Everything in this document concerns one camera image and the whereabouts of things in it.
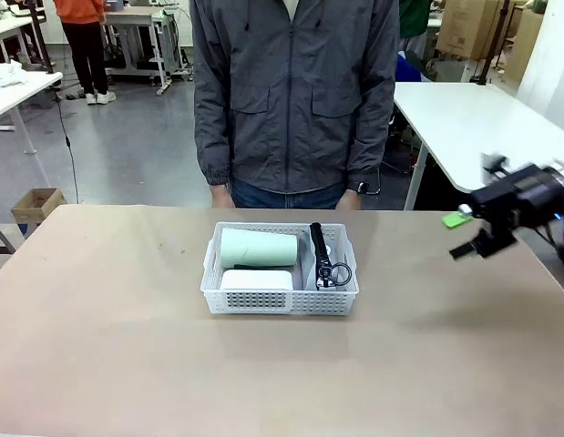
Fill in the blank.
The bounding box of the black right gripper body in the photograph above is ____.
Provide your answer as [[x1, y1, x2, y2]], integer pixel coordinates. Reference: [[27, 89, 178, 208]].
[[470, 163, 560, 241]]

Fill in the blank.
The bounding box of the black strap with ring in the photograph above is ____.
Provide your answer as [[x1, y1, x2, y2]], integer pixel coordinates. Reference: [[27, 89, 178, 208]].
[[300, 221, 354, 291]]

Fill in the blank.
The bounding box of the pale green plastic cup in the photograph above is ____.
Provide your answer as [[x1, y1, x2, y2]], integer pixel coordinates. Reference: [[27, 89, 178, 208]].
[[220, 226, 300, 269]]

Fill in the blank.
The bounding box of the white rectangular box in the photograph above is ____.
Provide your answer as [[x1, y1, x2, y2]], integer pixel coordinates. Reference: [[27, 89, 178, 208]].
[[219, 268, 295, 291]]

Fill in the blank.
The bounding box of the white perforated plastic basket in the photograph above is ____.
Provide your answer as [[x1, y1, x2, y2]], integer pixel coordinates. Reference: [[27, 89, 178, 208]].
[[200, 221, 360, 316]]

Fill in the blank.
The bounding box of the person's left hand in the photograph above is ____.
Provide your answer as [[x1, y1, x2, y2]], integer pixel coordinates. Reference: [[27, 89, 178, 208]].
[[333, 188, 363, 210]]

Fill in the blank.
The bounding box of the person's right hand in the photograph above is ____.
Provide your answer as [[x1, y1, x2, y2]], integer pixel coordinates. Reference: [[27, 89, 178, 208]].
[[210, 183, 237, 209]]

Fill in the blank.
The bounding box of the tall brown cardboard box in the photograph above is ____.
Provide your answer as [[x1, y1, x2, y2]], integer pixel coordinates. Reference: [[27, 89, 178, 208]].
[[508, 6, 545, 83]]

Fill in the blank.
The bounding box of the blue chair back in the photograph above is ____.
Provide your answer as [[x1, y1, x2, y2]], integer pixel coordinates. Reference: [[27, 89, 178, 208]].
[[396, 48, 431, 83]]

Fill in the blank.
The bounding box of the large brown cardboard box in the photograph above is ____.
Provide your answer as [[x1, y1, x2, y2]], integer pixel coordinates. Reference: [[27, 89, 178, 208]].
[[435, 0, 515, 60]]

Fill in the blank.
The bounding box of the person in grey jacket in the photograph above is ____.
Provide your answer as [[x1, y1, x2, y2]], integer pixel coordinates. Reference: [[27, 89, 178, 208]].
[[189, 0, 400, 209]]

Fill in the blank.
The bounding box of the person in green top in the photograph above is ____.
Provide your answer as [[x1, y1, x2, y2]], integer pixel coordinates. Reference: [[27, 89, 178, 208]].
[[397, 0, 436, 40]]

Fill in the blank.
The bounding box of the white background workbench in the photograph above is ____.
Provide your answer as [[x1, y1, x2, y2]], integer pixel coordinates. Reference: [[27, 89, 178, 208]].
[[103, 6, 194, 97]]

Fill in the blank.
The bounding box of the person in orange top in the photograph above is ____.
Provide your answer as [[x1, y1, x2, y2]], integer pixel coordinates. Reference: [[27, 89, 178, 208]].
[[53, 0, 118, 106]]

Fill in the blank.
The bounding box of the small open cardboard box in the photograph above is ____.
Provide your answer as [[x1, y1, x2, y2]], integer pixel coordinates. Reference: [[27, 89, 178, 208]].
[[11, 188, 67, 227]]

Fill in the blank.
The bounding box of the black stand pole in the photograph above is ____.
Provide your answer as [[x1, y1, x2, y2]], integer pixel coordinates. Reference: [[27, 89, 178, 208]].
[[28, 0, 55, 75]]

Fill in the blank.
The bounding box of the white table with cloth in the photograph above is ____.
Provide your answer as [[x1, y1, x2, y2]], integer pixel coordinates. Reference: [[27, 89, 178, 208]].
[[0, 70, 64, 156]]

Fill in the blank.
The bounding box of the crumpled white cloth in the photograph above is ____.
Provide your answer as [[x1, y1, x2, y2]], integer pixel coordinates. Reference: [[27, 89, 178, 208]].
[[0, 62, 30, 88]]

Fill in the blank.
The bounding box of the thin black hanging cable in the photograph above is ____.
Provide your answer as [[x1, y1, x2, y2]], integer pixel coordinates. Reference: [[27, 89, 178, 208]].
[[53, 88, 81, 204]]

